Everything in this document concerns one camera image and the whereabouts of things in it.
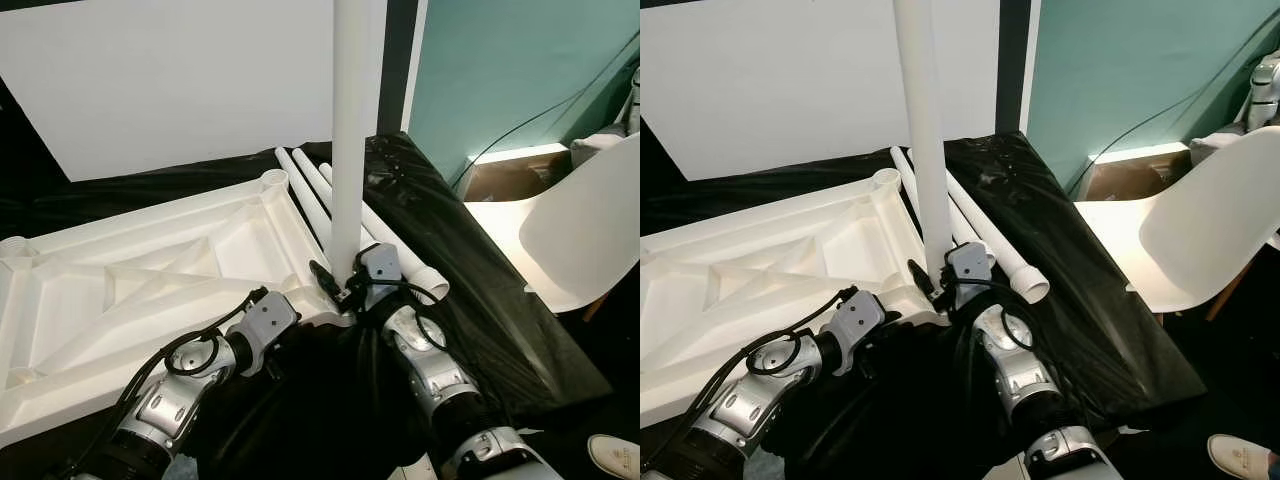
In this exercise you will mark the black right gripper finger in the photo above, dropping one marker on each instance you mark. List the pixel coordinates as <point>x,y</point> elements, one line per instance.
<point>325,278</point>
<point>919,277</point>

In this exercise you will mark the white plastic table top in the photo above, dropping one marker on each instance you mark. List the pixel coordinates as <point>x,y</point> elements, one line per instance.
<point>760,290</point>
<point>130,290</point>

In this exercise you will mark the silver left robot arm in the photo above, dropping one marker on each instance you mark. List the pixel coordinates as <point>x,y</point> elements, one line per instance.
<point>740,410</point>
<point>165,400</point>

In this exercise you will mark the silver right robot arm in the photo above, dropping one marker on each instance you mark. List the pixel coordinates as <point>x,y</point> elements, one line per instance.
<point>440,370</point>
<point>1020,370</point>

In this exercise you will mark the black plastic cover sheet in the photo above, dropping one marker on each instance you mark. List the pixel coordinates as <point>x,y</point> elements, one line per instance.
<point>470,300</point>
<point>1090,300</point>

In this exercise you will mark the white plastic shell chair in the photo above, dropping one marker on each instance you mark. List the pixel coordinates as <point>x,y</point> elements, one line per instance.
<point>580,230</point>
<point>1210,230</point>

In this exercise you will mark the large white board panel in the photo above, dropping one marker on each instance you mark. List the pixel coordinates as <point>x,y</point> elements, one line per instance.
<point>150,80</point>
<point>760,80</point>

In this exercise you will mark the light grey cushion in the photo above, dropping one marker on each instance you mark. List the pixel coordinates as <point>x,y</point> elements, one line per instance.
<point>1245,143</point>
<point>605,148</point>

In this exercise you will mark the white shoe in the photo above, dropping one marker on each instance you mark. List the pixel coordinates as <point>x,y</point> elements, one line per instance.
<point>612,457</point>
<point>1240,457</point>

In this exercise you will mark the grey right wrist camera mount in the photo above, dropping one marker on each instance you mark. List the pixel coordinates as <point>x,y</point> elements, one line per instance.
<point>968,262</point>
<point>380,262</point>

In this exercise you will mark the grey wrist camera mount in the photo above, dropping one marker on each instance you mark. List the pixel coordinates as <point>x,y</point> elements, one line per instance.
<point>380,262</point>
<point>968,262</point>
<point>270,320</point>
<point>858,318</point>

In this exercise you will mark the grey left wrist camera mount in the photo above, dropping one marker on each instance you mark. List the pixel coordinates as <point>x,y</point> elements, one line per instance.
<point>270,320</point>
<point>858,318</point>

